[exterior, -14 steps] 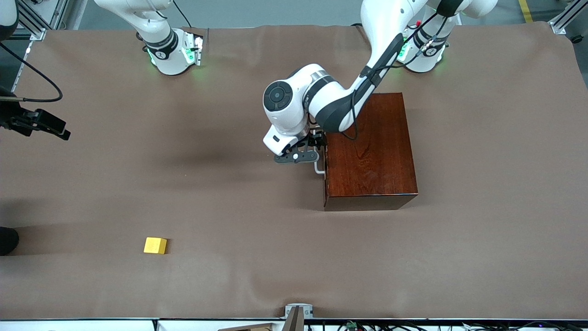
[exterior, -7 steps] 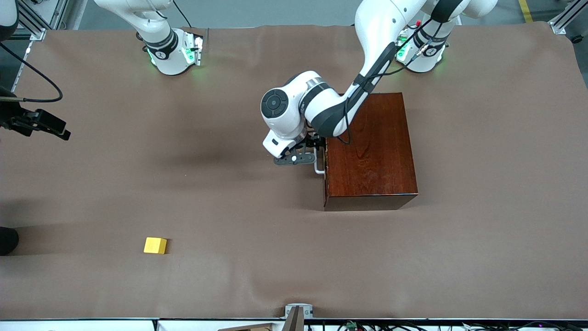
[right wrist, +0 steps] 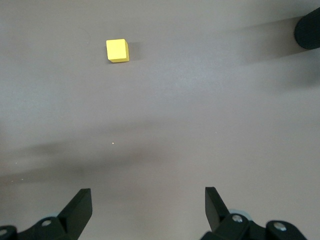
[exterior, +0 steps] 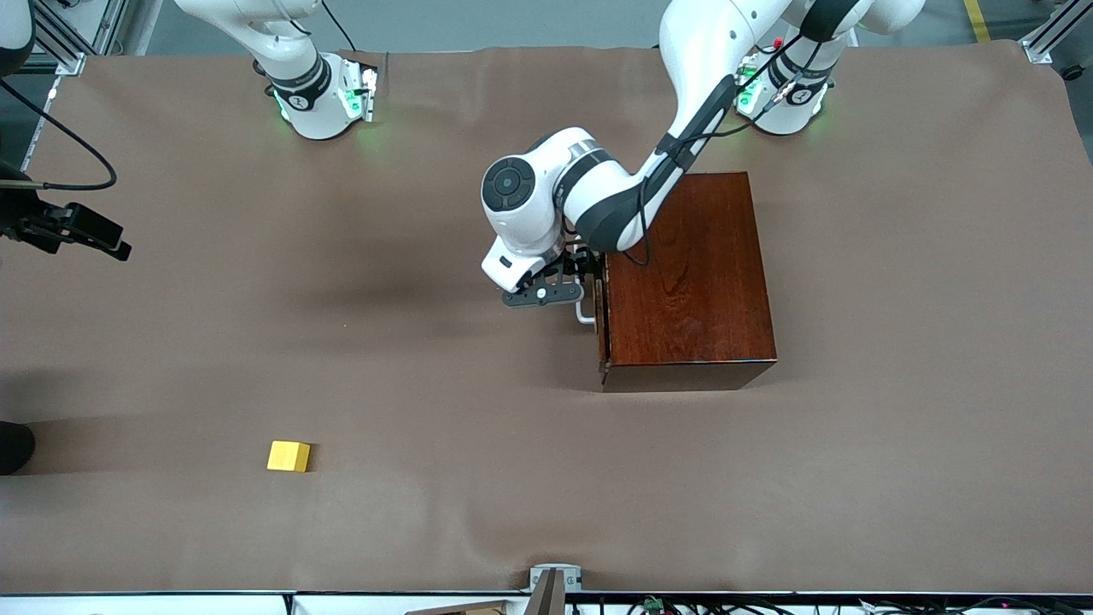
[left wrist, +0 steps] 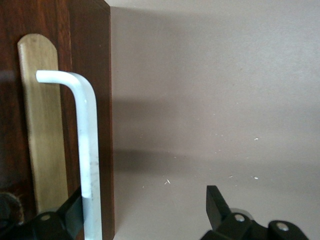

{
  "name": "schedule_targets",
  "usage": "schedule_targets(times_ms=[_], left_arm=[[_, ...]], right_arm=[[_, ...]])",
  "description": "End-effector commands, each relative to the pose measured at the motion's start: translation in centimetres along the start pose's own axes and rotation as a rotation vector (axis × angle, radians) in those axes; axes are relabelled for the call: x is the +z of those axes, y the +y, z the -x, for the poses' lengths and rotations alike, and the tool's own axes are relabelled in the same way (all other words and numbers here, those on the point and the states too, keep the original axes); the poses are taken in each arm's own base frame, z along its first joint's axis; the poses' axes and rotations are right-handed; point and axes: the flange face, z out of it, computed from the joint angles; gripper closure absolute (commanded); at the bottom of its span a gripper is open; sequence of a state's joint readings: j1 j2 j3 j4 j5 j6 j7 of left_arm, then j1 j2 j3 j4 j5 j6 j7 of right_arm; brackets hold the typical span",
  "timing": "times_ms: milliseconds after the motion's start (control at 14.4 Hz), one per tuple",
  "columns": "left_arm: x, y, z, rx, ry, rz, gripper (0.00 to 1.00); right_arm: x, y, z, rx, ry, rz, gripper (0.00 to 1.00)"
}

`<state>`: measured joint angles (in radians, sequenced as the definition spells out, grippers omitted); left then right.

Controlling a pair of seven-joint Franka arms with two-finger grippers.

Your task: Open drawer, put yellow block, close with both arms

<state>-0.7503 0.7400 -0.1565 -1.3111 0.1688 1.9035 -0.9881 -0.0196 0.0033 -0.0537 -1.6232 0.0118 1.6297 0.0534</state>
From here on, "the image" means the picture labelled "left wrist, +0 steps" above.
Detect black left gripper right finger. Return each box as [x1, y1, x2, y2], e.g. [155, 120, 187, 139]
[199, 185, 308, 240]

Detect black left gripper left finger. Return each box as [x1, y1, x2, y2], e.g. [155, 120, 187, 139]
[23, 192, 85, 240]

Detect wooden drawer with white handle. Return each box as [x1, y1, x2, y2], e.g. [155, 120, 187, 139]
[0, 0, 103, 240]

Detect dark wooden drawer cabinet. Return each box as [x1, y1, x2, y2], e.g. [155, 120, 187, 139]
[66, 0, 116, 240]

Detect brown table cover mat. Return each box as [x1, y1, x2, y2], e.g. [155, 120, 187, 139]
[109, 0, 320, 240]

